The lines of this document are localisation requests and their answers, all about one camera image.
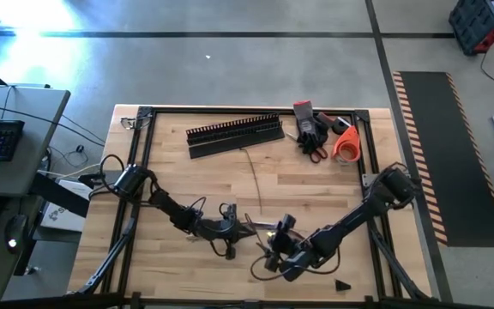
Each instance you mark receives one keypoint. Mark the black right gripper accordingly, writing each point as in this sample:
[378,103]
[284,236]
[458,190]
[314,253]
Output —
[292,257]

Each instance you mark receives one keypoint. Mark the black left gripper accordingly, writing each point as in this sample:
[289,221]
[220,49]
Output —
[219,229]

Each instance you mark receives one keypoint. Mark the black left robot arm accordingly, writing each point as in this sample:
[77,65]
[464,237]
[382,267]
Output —
[174,210]

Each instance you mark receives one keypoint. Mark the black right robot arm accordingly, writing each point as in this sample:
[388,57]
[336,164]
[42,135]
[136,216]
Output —
[345,223]

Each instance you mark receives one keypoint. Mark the small black wedge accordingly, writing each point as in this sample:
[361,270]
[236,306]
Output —
[341,286]

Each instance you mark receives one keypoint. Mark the grey black work glove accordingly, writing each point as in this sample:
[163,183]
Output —
[309,129]
[324,119]

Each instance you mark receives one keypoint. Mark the orange tape dispenser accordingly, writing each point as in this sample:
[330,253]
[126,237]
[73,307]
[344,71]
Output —
[350,137]

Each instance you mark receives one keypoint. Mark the black tape roll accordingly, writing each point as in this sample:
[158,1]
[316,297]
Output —
[335,122]

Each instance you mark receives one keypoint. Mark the clear safety glasses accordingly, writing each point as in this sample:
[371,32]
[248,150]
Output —
[128,123]

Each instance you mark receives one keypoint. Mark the white printed box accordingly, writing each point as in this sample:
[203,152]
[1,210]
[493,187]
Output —
[60,221]

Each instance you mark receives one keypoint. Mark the black flat bar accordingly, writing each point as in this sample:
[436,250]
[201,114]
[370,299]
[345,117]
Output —
[58,194]

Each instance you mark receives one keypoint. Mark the black hazard striped floor mat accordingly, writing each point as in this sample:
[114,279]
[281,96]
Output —
[453,163]

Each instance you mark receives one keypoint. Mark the grey desk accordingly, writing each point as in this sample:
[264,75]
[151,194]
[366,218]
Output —
[37,150]

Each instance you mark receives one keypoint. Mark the black computer mouse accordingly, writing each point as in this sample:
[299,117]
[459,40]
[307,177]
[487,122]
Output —
[15,232]

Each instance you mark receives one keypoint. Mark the black red tool case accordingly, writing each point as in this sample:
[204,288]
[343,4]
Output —
[474,23]

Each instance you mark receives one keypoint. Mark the black aluminium table frame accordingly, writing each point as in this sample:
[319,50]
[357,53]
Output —
[251,110]

